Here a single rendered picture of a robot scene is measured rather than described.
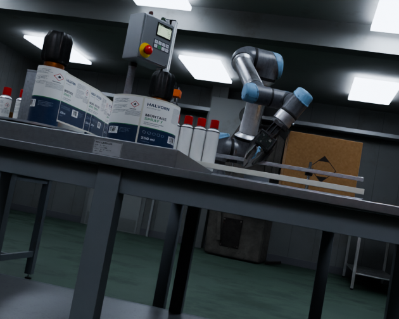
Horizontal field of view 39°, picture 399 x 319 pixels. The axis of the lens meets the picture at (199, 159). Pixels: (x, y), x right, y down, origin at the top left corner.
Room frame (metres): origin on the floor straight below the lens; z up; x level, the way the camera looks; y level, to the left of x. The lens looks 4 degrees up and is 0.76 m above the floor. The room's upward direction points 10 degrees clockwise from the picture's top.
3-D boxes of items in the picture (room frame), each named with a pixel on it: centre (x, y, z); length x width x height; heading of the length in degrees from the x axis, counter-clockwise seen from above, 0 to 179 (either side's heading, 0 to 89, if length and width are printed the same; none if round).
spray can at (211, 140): (2.16, -0.03, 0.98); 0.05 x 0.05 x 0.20
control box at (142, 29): (2.29, 0.29, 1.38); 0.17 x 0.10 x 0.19; 136
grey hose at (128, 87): (2.32, 0.35, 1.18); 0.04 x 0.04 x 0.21
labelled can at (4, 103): (2.30, 0.83, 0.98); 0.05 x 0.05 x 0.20
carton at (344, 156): (2.40, -0.51, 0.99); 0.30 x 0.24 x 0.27; 84
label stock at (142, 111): (1.65, 0.18, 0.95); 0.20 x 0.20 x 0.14
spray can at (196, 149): (2.16, 0.02, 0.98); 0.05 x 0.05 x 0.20
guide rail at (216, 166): (2.11, -0.08, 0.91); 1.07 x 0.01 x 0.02; 81
